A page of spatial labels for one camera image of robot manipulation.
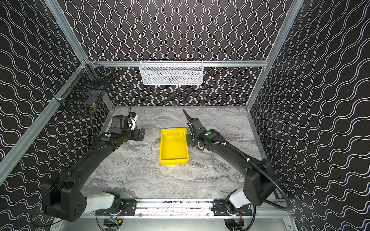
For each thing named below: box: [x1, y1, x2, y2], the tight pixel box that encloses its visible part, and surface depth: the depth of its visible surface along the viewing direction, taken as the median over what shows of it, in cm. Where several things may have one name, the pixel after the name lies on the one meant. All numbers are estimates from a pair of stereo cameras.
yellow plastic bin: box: [158, 128, 189, 166], surface depth 97 cm
